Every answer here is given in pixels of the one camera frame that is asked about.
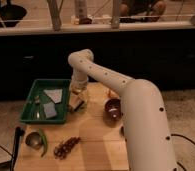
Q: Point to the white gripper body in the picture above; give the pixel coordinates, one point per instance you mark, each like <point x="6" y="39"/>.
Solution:
<point x="79" y="81"/>

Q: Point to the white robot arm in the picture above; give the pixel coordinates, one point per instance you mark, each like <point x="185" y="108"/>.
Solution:
<point x="146" y="129"/>

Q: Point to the grey cloth piece in tray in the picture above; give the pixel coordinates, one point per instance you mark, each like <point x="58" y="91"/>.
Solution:
<point x="54" y="94"/>

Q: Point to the green plastic tray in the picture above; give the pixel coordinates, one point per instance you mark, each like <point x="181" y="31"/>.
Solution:
<point x="33" y="111"/>

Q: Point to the grey sponge block in tray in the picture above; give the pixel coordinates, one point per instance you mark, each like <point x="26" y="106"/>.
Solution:
<point x="49" y="110"/>

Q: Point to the dark red bowl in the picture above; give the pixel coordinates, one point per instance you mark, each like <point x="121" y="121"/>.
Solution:
<point x="112" y="109"/>

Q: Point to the green bean pod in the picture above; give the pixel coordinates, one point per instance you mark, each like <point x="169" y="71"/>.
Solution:
<point x="44" y="140"/>

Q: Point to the brown dried chili bunch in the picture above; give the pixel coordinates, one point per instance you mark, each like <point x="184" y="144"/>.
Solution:
<point x="64" y="148"/>

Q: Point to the small metal bowl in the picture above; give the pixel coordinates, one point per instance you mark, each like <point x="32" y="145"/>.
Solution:
<point x="34" y="140"/>

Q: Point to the black clamp stand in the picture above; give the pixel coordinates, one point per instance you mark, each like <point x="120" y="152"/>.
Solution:
<point x="9" y="165"/>

